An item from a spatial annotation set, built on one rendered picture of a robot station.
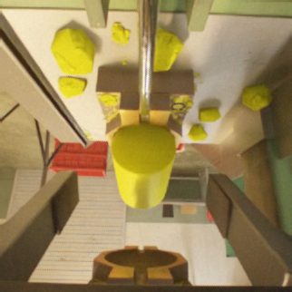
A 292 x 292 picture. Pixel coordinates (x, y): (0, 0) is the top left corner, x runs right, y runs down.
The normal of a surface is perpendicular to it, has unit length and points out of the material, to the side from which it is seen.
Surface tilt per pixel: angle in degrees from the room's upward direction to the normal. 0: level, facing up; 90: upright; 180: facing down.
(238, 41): 0
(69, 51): 22
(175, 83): 90
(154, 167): 106
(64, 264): 90
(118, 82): 90
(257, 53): 0
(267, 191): 90
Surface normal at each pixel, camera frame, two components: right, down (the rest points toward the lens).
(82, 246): 0.02, -0.32
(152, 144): 0.03, -0.57
